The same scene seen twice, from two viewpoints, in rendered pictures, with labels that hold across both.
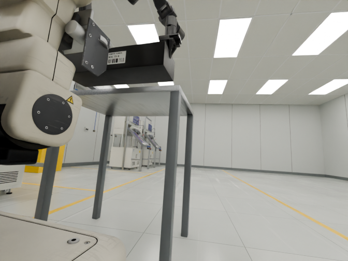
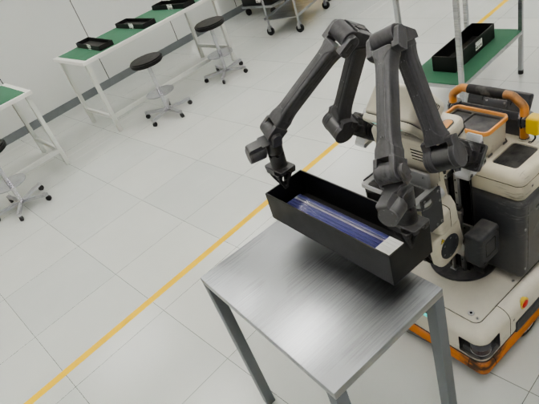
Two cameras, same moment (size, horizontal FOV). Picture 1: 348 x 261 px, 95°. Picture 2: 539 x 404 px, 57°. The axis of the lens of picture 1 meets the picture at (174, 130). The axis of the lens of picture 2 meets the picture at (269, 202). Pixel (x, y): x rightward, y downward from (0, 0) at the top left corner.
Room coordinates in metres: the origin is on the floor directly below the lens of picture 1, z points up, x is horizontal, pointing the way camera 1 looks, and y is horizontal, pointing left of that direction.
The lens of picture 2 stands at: (1.80, 1.12, 1.95)
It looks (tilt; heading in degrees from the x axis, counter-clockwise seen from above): 34 degrees down; 228
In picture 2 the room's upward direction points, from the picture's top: 20 degrees counter-clockwise
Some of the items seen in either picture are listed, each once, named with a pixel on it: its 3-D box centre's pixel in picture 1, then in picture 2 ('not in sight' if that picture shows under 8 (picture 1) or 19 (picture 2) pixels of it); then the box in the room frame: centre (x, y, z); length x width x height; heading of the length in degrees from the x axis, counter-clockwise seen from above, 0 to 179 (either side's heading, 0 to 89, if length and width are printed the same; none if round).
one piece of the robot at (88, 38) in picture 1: (65, 45); (403, 192); (0.51, 0.40, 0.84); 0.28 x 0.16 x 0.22; 75
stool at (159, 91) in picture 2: not in sight; (159, 87); (-1.13, -3.08, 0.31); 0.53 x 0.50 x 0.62; 171
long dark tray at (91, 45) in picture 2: not in sight; (94, 43); (-1.08, -3.77, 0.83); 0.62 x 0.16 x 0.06; 78
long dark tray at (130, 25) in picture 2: not in sight; (135, 23); (-1.59, -3.67, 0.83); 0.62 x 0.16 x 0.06; 81
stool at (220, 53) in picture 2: not in sight; (220, 49); (-2.03, -2.99, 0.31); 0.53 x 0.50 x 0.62; 14
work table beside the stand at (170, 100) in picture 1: (126, 167); (334, 356); (0.98, 0.27, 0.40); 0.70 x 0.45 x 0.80; 75
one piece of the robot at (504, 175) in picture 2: not in sight; (472, 191); (0.14, 0.50, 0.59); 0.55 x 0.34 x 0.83; 75
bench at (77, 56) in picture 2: not in sight; (151, 58); (-1.63, -3.68, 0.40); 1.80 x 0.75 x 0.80; 171
